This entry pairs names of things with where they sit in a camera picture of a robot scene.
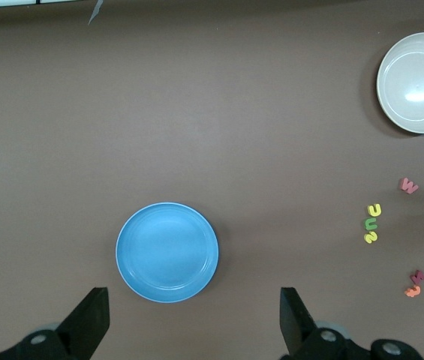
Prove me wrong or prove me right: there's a brown table cover sheet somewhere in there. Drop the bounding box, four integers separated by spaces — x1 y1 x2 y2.
0 1 424 360

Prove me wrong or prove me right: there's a blue plate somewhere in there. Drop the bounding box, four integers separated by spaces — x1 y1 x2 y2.
115 202 220 304

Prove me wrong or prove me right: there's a pink foam letter W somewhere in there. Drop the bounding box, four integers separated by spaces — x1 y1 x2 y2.
398 177 420 195

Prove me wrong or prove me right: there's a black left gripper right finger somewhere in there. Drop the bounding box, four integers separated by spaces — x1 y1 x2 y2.
279 286 422 360

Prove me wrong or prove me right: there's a grey tape flap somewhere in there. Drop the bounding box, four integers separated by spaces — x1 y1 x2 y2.
87 0 104 26

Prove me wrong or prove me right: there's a beige plate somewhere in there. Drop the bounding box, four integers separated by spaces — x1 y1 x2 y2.
375 32 424 135

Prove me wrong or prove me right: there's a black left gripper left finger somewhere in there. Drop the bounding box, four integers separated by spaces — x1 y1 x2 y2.
0 286 110 360

